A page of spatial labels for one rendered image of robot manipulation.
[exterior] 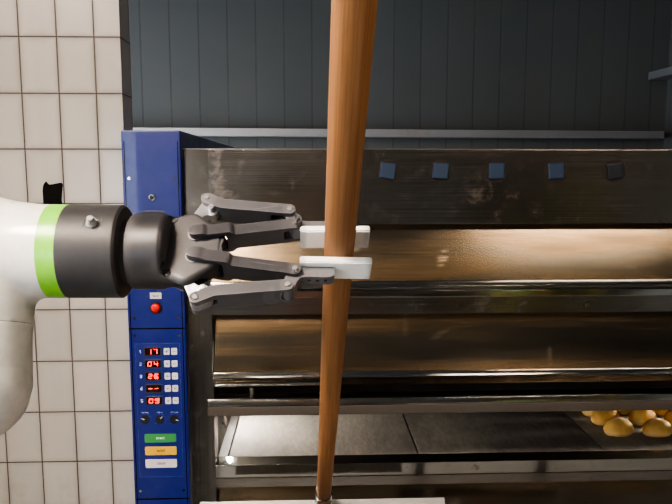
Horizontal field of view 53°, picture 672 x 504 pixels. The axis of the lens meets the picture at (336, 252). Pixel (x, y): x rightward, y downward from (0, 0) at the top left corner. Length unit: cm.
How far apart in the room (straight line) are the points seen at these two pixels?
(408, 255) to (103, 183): 88
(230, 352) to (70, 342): 45
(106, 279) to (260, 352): 133
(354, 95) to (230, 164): 142
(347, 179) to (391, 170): 134
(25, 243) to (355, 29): 37
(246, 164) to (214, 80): 361
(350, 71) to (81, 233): 31
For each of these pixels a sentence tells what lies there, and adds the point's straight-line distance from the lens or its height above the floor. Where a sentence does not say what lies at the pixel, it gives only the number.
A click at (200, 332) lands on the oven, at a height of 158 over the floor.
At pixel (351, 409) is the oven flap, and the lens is 186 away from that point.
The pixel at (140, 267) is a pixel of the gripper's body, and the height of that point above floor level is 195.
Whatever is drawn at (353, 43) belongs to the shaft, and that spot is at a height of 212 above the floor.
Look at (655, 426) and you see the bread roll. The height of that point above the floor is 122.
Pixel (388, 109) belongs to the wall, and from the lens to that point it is 554.
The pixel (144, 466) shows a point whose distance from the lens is 209.
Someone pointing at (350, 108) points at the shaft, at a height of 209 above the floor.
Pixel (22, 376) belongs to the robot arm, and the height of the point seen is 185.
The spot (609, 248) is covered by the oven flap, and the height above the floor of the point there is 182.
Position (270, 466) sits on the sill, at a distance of 208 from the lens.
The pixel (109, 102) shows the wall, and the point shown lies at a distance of 197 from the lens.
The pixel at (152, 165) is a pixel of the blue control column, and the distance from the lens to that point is 190.
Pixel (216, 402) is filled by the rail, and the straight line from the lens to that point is 186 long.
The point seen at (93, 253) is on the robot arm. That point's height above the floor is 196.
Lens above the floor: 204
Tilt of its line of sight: 7 degrees down
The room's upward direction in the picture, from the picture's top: straight up
